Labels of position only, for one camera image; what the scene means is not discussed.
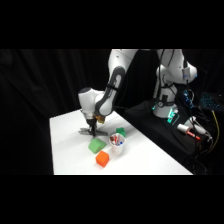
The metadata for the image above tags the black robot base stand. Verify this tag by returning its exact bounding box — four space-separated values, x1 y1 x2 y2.
123 99 214 158

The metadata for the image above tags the blue lit circuit board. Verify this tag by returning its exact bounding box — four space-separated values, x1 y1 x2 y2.
182 88 197 110

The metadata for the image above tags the white cylinder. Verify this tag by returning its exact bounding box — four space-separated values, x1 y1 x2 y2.
176 123 190 134

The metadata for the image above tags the green lit control box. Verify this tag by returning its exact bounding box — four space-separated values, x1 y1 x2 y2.
167 107 180 125

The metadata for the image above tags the red tipped marker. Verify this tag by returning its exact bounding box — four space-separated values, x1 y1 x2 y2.
186 130 203 142

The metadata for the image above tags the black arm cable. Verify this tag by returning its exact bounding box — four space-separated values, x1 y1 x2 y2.
156 49 178 101

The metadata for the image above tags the black curtain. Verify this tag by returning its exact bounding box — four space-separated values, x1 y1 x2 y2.
0 49 224 176

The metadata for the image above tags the brass cable connector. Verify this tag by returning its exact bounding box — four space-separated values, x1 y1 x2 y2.
95 114 107 126

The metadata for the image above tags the white paper cup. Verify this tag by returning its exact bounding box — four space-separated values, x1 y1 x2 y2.
109 132 127 156

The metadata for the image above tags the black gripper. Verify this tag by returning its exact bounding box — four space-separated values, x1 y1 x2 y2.
81 108 101 138

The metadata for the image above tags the yellow cable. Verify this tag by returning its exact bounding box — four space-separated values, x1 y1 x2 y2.
211 109 221 153

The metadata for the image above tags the small green block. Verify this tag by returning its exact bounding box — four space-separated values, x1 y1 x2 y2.
115 126 127 139

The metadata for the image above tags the orange cube block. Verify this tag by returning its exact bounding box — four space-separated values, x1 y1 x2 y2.
95 150 111 169

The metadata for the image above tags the laptop with lit keyboard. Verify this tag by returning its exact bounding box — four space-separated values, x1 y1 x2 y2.
199 92 224 112

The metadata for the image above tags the green wedge block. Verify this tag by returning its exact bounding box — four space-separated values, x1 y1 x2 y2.
87 137 108 155

